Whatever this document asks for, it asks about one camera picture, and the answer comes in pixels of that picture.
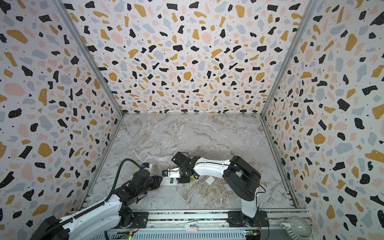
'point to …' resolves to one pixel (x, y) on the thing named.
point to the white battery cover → (210, 180)
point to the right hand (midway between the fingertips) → (175, 173)
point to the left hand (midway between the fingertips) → (163, 177)
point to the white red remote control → (167, 181)
